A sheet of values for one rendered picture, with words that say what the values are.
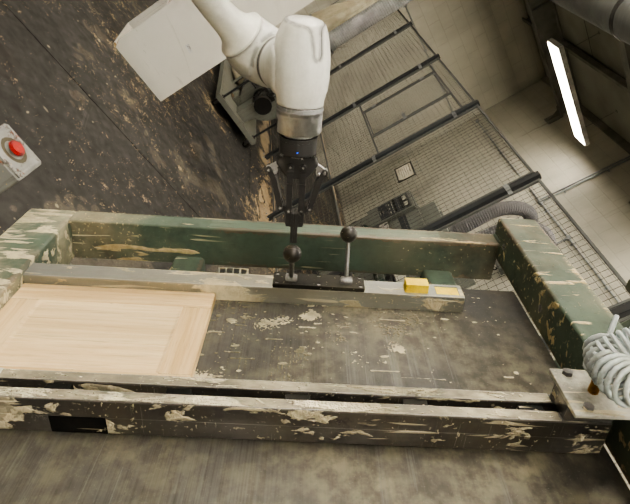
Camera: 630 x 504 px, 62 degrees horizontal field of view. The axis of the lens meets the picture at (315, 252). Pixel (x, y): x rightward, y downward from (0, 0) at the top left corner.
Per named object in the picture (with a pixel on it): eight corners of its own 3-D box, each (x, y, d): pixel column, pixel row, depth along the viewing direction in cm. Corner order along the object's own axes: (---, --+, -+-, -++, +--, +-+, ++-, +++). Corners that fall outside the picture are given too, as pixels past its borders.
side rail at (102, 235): (83, 246, 142) (77, 210, 137) (484, 268, 146) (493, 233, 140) (74, 257, 137) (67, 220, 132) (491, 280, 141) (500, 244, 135)
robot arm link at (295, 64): (338, 108, 100) (301, 92, 109) (346, 19, 92) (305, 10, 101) (290, 113, 94) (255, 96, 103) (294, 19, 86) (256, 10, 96)
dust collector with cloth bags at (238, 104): (215, 60, 684) (364, -39, 628) (246, 104, 724) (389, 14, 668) (207, 101, 577) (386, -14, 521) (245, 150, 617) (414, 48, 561)
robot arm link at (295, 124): (277, 97, 104) (276, 126, 107) (274, 109, 97) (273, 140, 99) (323, 100, 105) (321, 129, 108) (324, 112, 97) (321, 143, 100)
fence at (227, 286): (36, 277, 118) (33, 262, 116) (456, 299, 121) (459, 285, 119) (25, 290, 113) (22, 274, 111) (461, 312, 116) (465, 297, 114)
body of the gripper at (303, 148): (320, 129, 107) (317, 172, 111) (278, 126, 107) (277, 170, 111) (320, 140, 100) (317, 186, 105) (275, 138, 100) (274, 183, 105)
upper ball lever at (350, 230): (336, 285, 117) (339, 225, 117) (353, 286, 117) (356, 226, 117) (337, 286, 113) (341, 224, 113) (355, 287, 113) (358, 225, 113)
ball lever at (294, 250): (283, 273, 117) (283, 240, 105) (300, 273, 117) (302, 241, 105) (282, 288, 115) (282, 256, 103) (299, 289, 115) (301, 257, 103)
